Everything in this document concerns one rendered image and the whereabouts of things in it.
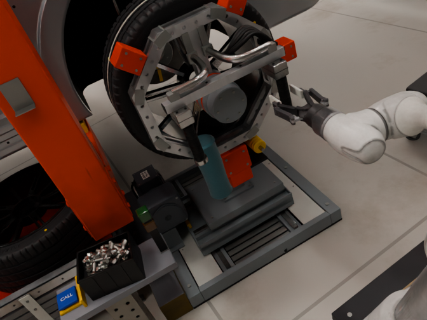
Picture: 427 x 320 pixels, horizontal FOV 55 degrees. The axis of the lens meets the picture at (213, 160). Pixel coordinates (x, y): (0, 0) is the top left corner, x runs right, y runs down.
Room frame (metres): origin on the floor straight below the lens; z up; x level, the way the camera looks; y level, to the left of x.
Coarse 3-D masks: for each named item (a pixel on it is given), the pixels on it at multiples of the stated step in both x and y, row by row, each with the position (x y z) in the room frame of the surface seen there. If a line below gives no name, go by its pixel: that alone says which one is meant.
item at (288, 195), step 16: (288, 192) 1.40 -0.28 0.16; (192, 208) 1.53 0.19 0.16; (256, 208) 1.39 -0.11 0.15; (272, 208) 1.36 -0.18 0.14; (192, 224) 1.44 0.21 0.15; (224, 224) 1.36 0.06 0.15; (240, 224) 1.32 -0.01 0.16; (256, 224) 1.34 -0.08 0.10; (208, 240) 1.29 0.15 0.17; (224, 240) 1.30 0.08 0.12
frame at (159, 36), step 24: (168, 24) 1.34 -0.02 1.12; (192, 24) 1.32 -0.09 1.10; (240, 24) 1.35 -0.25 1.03; (144, 48) 1.34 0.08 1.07; (144, 72) 1.27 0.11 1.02; (144, 96) 1.26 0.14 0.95; (264, 96) 1.37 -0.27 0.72; (144, 120) 1.26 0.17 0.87; (168, 144) 1.27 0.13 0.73; (216, 144) 1.35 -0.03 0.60
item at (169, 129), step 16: (208, 32) 1.44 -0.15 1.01; (224, 48) 1.44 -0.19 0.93; (240, 48) 1.58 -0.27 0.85; (160, 64) 1.39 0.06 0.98; (240, 80) 1.57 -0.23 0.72; (256, 80) 1.45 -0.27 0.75; (160, 96) 1.38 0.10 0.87; (256, 96) 1.44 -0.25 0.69; (192, 112) 1.41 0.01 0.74; (160, 128) 1.37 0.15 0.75; (176, 128) 1.47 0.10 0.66; (208, 128) 1.46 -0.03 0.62; (224, 128) 1.42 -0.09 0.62
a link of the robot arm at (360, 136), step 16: (352, 112) 0.88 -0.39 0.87; (368, 112) 0.85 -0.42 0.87; (336, 128) 0.84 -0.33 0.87; (352, 128) 0.81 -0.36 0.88; (368, 128) 0.79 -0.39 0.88; (384, 128) 0.80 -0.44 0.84; (336, 144) 0.82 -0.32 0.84; (352, 144) 0.77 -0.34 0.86; (368, 144) 0.75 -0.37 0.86; (384, 144) 0.75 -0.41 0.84; (352, 160) 0.78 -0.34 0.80; (368, 160) 0.74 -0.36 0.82
